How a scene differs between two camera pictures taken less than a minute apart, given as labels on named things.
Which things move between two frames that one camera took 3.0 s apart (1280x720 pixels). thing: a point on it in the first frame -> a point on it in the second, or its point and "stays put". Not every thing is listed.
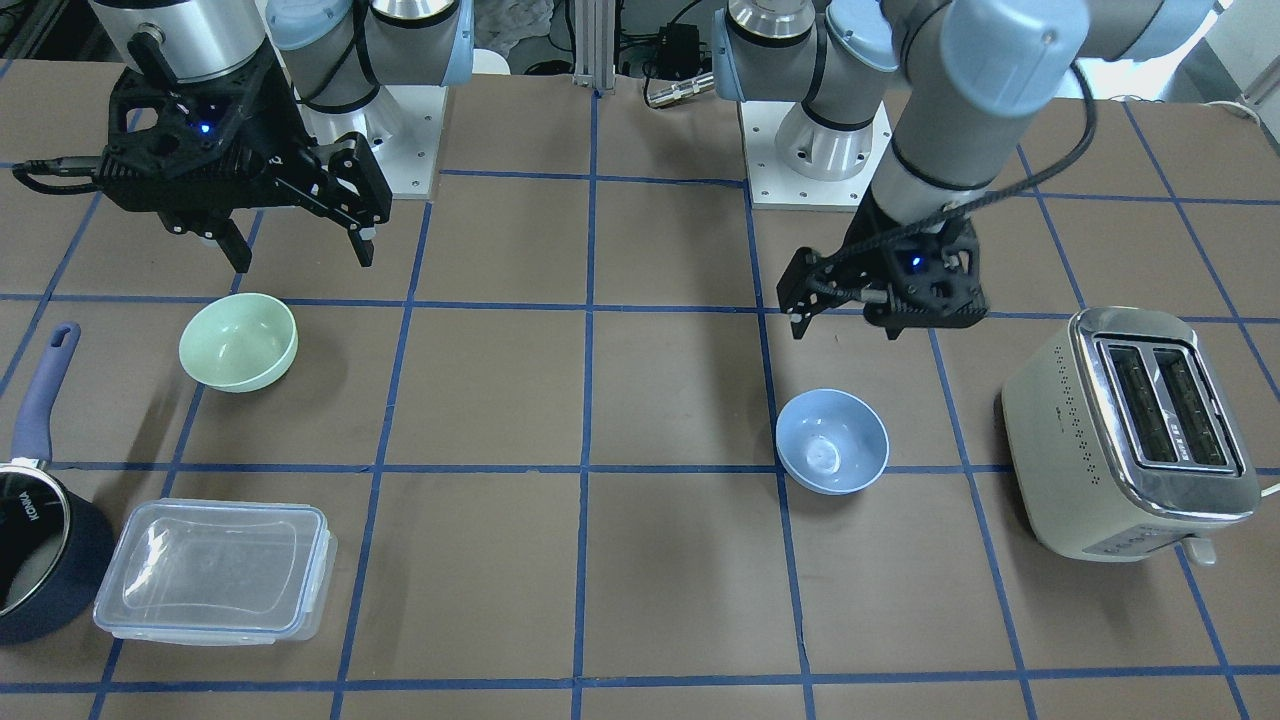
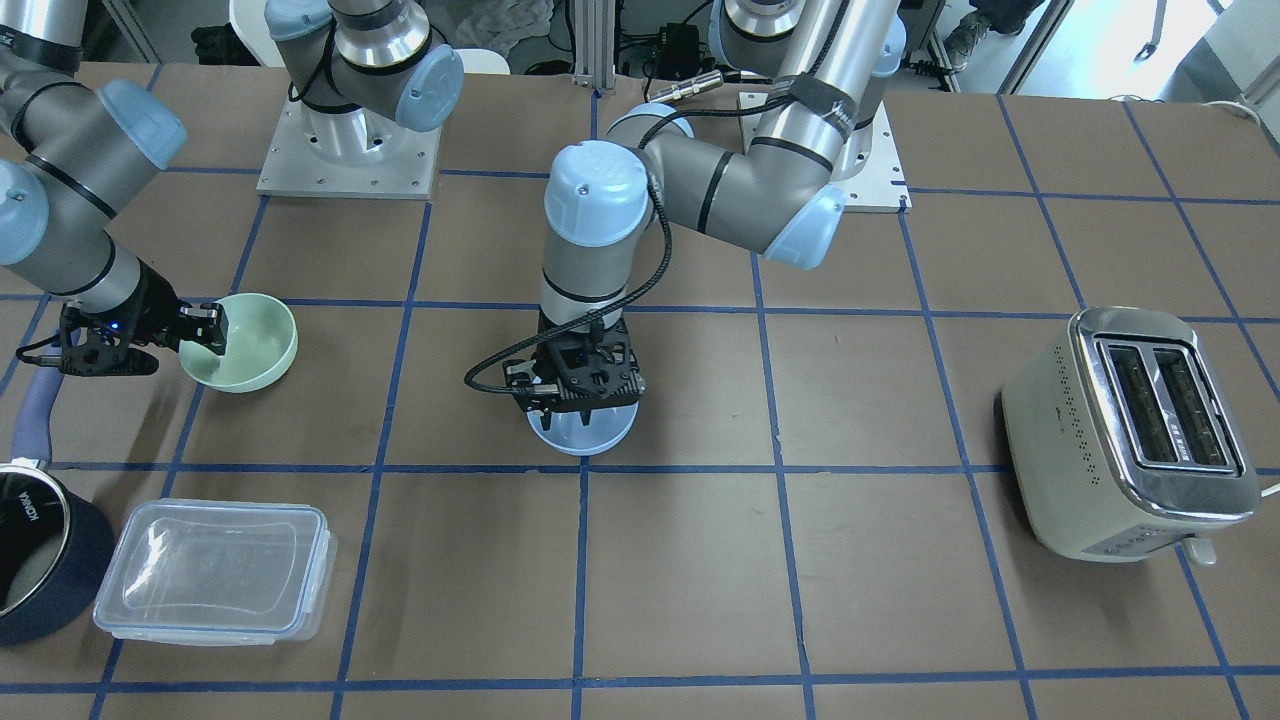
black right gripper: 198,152 -> 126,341
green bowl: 239,342 stays put
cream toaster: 1124,439 stays put
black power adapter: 680,52 stays put
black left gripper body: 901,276 -> 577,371
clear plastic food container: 216,571 stays put
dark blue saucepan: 57,545 stays put
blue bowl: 831,442 -> 567,434
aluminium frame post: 594,60 stays put
